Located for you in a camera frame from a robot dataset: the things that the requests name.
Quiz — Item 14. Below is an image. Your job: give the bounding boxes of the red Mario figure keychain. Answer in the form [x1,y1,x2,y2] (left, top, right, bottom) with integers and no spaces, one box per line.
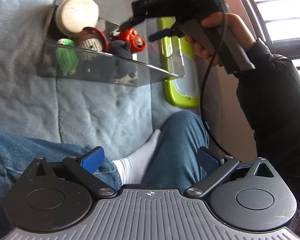
[119,28,146,54]

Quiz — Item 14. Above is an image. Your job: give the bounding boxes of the dark grey plush toy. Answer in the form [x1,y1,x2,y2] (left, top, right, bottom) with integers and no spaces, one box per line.
[108,40,136,79]

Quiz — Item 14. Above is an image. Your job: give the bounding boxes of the crochet doll green dress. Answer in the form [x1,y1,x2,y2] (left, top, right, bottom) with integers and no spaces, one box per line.
[55,27,108,77]

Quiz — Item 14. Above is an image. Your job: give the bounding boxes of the lime green box lid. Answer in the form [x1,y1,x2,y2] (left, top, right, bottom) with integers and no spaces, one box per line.
[156,16,201,108]

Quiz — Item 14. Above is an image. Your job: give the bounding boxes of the cream round macaron plush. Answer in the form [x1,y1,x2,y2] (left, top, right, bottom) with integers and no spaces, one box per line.
[55,0,99,36]

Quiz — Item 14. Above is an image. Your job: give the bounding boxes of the black sleeve right forearm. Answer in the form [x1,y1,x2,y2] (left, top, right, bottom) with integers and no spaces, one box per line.
[236,40,300,196]

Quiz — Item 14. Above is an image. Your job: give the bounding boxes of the person's right hand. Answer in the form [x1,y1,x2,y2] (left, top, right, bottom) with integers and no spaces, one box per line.
[184,12,256,67]

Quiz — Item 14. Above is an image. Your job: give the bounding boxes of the person's blue jeans legs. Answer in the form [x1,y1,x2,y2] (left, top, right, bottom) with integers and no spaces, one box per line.
[0,111,209,217]

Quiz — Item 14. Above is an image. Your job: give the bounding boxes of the white sock foot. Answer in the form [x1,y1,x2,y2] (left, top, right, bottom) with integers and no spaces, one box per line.
[113,129,161,185]

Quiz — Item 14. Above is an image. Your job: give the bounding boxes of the clear grey plastic storage box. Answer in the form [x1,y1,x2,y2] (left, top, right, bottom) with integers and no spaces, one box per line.
[37,0,177,87]

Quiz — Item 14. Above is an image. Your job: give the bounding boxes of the window metal bars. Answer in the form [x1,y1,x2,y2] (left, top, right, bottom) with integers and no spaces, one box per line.
[241,0,300,74]

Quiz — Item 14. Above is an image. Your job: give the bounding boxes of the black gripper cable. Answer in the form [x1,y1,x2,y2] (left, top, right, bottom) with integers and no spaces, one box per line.
[199,0,232,157]

